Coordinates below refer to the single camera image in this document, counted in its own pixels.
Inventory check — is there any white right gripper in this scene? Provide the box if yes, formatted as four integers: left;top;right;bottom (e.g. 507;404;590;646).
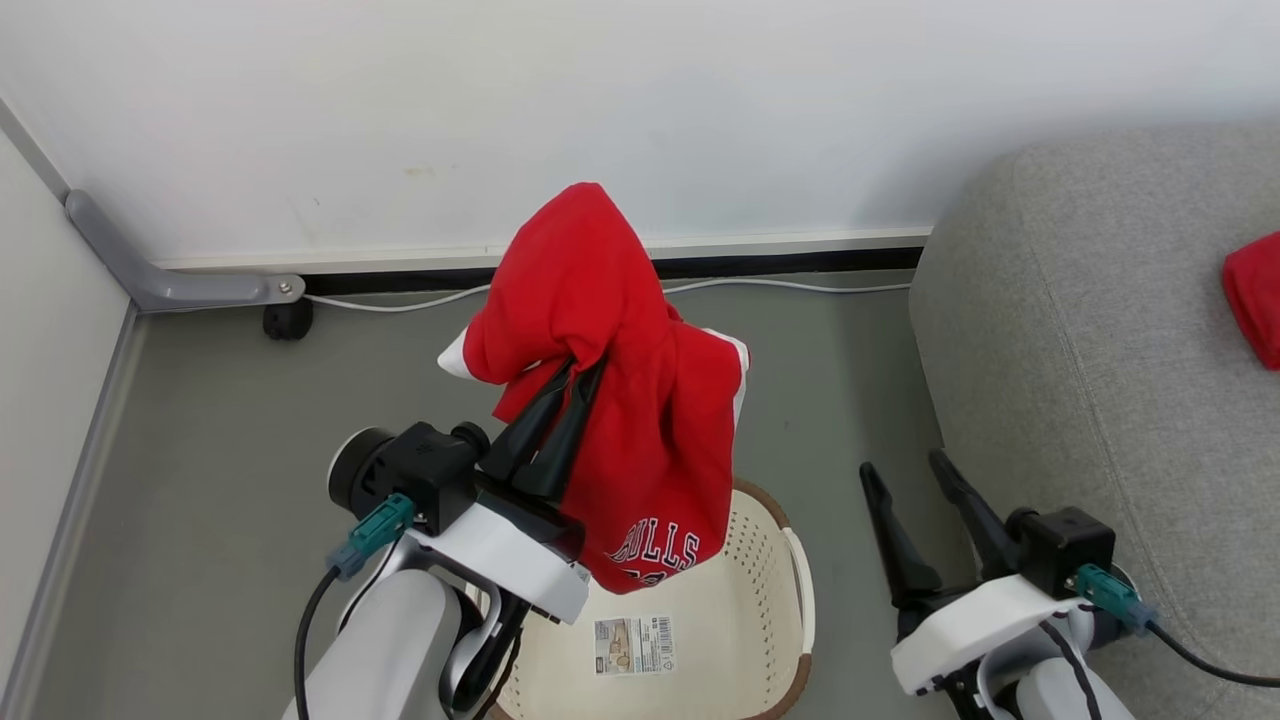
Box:
859;447;1091;697

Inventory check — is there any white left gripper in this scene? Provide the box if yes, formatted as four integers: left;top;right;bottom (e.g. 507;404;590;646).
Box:
404;360;608;627

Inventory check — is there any red Bulls jersey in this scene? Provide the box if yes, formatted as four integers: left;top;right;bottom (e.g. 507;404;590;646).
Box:
437;181;752;597

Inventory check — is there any red garment with white stripes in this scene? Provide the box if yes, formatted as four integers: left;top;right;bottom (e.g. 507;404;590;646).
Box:
1221;231;1280;372

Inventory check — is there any grey fabric sofa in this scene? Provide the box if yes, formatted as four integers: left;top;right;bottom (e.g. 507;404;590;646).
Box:
908;124;1280;720

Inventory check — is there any white perforated laundry basket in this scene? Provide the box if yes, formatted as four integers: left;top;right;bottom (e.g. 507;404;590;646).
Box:
478;478;817;720

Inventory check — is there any barcode label sticker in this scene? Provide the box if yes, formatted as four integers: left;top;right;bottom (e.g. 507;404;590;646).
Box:
593;615;678;678

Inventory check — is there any black caster wheel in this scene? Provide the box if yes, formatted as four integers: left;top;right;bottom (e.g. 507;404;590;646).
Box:
262;299;315;342

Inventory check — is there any white and black baseboard strip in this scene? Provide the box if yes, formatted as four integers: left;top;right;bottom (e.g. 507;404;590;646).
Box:
150;227;934;298

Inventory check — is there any teal right cable connector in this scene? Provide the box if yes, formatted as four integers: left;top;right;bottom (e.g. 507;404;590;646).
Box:
1074;563;1161;638

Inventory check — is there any teal cable connector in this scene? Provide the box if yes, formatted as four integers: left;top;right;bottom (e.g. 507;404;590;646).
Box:
1074;563;1161;638
328;493;417;583

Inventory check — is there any teal left cable connector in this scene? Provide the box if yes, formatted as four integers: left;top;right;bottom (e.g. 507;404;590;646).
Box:
328;493;417;583

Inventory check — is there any white floor cable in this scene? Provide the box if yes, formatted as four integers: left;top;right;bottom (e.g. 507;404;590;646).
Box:
303;277;913;315

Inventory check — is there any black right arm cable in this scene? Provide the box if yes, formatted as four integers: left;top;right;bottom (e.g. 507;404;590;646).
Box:
1148;618;1280;690

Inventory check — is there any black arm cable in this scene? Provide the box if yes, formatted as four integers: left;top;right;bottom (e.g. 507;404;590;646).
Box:
293;565;343;720
1148;618;1280;690

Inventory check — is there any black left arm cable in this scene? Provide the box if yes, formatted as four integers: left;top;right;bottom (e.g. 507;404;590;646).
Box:
293;565;343;720

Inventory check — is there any grey metal corner bracket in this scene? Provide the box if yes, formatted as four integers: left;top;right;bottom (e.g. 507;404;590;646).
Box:
64;189;307;315

